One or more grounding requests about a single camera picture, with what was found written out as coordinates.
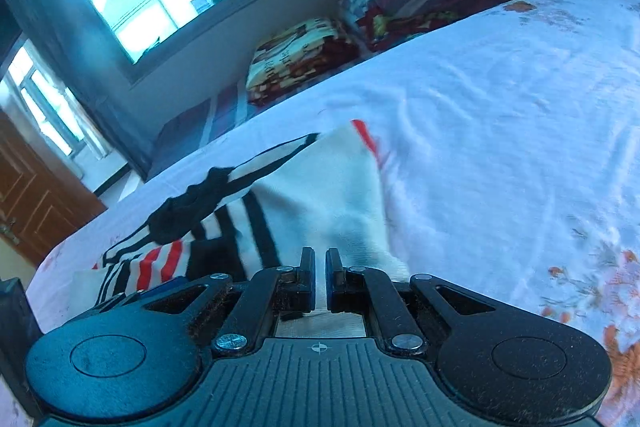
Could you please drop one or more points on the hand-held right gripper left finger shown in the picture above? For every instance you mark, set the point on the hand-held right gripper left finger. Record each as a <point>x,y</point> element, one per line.
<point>308,279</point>

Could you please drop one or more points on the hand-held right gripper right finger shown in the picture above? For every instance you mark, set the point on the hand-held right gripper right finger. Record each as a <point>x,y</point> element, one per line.
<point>333,279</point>

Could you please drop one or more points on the striped knit sweater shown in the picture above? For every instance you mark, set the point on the striped knit sweater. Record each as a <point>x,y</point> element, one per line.
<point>310,197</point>

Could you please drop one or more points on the striped bed sheet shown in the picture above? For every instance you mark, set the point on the striped bed sheet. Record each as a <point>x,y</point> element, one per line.
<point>200,127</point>

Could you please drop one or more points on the folded printed blanket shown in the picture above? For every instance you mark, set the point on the folded printed blanket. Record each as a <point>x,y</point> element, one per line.
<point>300,57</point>

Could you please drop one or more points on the white floral bed sheet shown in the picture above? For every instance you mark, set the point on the white floral bed sheet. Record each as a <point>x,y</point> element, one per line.
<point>500,107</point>

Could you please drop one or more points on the grey curtain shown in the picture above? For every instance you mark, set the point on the grey curtain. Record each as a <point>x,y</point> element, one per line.
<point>110,117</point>

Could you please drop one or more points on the red patterned folded blanket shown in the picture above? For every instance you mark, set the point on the red patterned folded blanket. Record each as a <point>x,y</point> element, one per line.
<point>410,27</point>

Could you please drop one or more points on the brown wooden door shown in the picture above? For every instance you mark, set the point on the brown wooden door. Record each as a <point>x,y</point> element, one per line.
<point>35,192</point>

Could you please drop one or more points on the wooden side table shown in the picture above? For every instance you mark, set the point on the wooden side table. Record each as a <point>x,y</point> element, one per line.
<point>12,332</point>

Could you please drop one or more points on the balcony window with white curtain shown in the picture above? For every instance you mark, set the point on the balcony window with white curtain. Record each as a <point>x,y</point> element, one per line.
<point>45,107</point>

